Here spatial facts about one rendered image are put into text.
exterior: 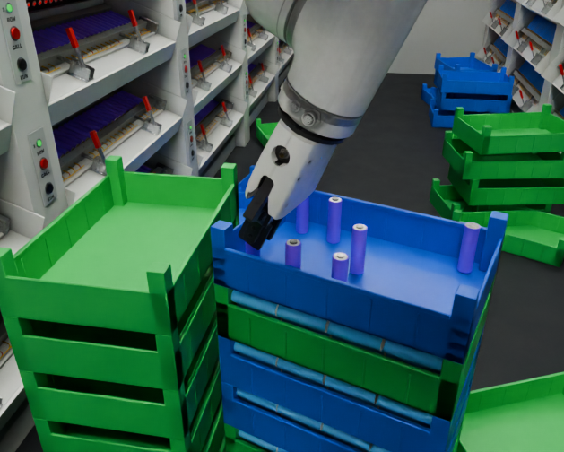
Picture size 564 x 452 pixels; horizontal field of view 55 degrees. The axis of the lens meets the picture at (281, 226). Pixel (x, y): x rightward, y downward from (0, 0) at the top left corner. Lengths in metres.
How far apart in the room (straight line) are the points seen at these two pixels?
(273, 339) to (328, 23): 0.37
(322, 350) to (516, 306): 0.84
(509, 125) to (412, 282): 1.22
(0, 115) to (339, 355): 0.59
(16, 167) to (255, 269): 0.44
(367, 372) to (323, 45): 0.35
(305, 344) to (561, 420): 0.63
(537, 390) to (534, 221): 0.74
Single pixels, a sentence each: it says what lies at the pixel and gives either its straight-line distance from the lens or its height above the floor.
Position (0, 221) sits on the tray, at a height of 0.38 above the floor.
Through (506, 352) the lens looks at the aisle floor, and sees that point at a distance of 1.27.
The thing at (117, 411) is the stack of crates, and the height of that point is 0.27.
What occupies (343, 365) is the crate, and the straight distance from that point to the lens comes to 0.64.
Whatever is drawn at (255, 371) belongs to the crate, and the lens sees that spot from 0.72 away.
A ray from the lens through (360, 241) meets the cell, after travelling 0.66.
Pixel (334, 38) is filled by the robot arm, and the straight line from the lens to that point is 0.49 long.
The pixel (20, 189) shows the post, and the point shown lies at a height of 0.43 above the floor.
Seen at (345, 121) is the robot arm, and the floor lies 0.62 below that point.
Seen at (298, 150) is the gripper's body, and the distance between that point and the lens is 0.52.
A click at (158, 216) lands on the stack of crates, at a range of 0.84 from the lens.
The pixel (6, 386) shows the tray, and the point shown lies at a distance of 1.00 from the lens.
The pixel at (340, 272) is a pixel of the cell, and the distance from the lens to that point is 0.60.
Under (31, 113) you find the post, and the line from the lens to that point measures 0.93.
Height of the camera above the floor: 0.78
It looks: 28 degrees down
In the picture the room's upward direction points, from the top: straight up
